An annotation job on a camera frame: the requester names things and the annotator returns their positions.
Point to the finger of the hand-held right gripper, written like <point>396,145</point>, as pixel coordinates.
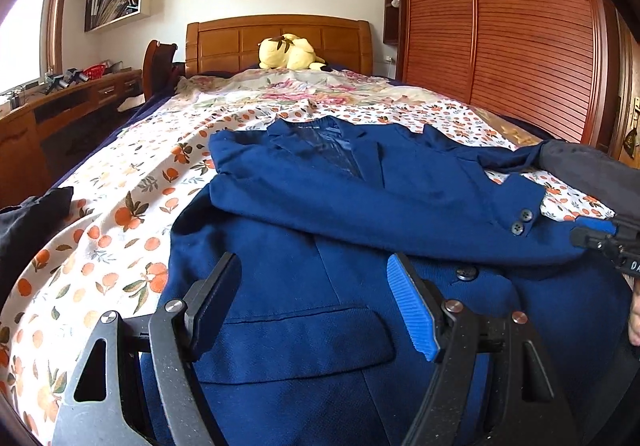
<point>597,228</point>

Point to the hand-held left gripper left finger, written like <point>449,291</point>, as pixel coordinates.
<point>216,306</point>

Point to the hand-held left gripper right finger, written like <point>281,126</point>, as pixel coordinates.
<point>412,306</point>

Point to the blue suit jacket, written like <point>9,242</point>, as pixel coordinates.
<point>325,206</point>

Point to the person's right hand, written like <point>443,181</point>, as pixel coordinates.
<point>635,316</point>

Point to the dark grey cloth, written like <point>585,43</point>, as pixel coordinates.
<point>590,171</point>

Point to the orange fruit print bed sheet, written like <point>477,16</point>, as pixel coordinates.
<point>125,186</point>

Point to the black cloth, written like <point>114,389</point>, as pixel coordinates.
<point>30,226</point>

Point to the wooden slatted wardrobe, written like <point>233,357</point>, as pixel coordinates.
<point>510,26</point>

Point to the floral quilt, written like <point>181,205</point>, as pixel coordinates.
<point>290,89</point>

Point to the wooden chair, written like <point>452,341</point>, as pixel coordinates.
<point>157,66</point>

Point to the wooden desk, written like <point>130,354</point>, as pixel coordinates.
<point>25,136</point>

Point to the red basket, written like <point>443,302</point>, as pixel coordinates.
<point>95,71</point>

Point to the yellow plush toy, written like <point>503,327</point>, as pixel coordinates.
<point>290,52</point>

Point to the wooden headboard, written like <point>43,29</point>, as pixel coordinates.
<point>225,41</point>

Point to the window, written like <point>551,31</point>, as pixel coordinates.
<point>25,36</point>

